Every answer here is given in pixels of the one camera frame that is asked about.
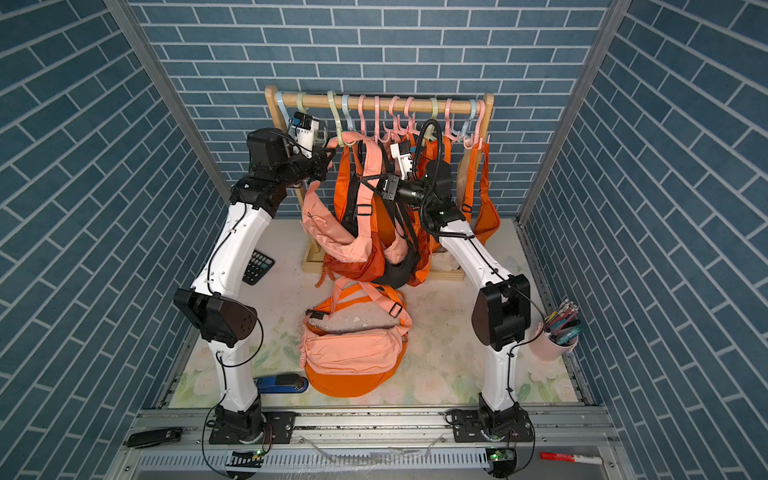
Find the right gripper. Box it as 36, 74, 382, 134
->
366, 180, 435, 217

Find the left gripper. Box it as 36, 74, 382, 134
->
273, 146, 336, 192

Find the small pink sling bag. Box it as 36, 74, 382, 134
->
301, 131, 385, 265

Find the dark red-orange bag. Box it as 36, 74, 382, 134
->
302, 133, 387, 283

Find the large pink sling bag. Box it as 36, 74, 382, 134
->
299, 277, 413, 376

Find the black sling bag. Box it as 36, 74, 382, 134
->
368, 139, 419, 288

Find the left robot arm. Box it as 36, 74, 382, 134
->
173, 122, 333, 444

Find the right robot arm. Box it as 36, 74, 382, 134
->
380, 142, 535, 443

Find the orange bag behind black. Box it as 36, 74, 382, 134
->
406, 133, 453, 287

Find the far right orange bag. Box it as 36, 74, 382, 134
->
457, 143, 501, 245

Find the wooden hanging rack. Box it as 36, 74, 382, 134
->
264, 85, 496, 282

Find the black desk calculator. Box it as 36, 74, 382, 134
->
242, 250, 275, 286

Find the blue black stapler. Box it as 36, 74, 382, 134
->
254, 373, 309, 395

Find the pink pen cup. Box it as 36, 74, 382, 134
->
529, 299, 584, 363

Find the red white marker pen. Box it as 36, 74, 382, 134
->
539, 452, 604, 465

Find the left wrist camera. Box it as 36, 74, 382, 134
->
291, 111, 320, 158

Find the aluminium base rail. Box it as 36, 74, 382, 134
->
106, 405, 635, 479

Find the black remote on rail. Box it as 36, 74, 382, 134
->
125, 427, 183, 449

